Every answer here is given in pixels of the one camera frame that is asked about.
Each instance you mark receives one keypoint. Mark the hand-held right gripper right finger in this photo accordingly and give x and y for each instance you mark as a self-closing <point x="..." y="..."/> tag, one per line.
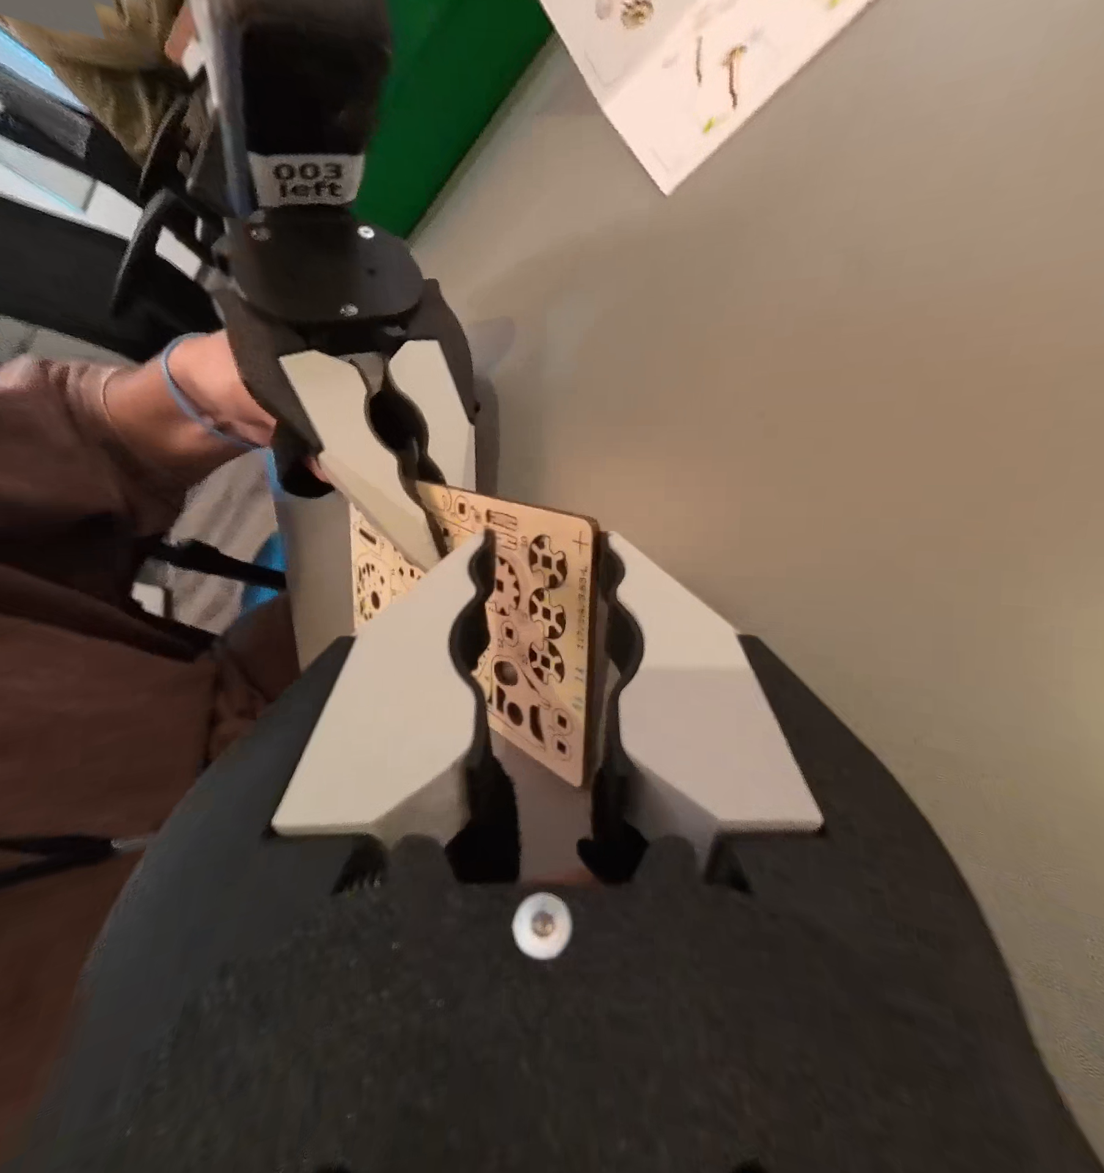
<point x="710" y="733"/>

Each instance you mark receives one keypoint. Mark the laser-cut wooden model sheet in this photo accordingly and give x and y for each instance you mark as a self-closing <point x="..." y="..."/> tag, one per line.
<point x="553" y="585"/>

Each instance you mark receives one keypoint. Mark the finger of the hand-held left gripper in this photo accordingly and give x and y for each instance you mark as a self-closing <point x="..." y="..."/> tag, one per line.
<point x="332" y="414"/>
<point x="444" y="404"/>

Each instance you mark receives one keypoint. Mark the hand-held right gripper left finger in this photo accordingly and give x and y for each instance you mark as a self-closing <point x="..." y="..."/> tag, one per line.
<point x="379" y="733"/>

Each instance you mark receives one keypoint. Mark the black metal floor stand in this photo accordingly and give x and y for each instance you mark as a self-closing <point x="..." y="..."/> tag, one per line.
<point x="222" y="559"/>

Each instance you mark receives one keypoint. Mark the blue wristband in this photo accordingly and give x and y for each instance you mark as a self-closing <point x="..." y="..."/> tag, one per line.
<point x="166" y="384"/>

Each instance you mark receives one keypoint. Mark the green plastic bin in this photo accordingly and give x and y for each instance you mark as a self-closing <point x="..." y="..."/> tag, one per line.
<point x="461" y="94"/>

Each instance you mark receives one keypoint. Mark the person's left hand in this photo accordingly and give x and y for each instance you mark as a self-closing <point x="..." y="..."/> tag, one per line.
<point x="222" y="384"/>

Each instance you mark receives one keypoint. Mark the white instruction paper sheet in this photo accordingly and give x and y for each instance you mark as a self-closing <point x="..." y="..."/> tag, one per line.
<point x="745" y="73"/>

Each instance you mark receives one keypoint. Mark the black office chair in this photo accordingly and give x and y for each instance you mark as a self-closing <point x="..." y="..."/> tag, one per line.
<point x="38" y="273"/>

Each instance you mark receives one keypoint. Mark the grey desk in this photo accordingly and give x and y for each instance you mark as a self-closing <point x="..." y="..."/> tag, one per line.
<point x="882" y="460"/>

